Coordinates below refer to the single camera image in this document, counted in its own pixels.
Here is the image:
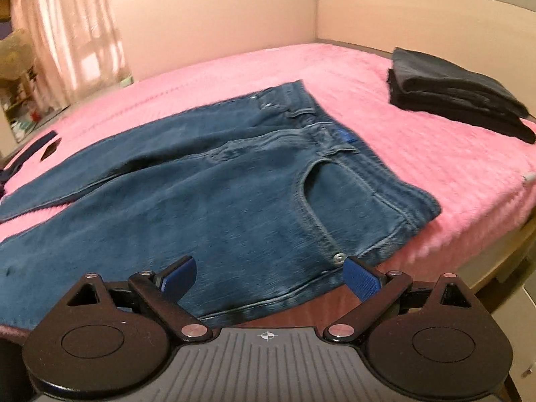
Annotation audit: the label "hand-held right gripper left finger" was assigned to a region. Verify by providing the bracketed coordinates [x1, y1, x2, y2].
[63, 255, 213, 343]

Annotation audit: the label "beige bed frame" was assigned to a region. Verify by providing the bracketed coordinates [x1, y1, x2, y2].
[456, 213, 536, 299]

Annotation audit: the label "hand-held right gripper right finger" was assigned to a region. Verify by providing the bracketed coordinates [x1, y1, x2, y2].
[323, 255, 475, 343]

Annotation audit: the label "blue denim jeans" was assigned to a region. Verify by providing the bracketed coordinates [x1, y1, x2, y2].
[0, 79, 443, 330]

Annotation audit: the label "dark grey folded garment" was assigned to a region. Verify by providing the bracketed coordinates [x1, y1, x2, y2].
[390, 47, 532, 119]

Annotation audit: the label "wooden shelf unit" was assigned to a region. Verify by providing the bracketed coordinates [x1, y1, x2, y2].
[0, 69, 48, 144]

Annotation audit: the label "white standing fan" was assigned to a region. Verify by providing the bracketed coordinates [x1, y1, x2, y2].
[0, 28, 33, 81]

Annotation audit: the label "black folded garment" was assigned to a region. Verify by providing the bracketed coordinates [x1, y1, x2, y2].
[387, 69, 536, 144]

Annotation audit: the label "pink bed blanket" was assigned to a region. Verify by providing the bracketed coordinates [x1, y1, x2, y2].
[0, 42, 536, 303]

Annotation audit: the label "navy blue sweatshirt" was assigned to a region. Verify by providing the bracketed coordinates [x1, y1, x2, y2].
[0, 131, 60, 197]

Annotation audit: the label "beige bed headboard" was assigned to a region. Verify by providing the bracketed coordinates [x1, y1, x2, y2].
[316, 0, 536, 64]

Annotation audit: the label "pink sheer curtain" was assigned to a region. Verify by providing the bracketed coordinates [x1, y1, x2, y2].
[7, 0, 129, 110]

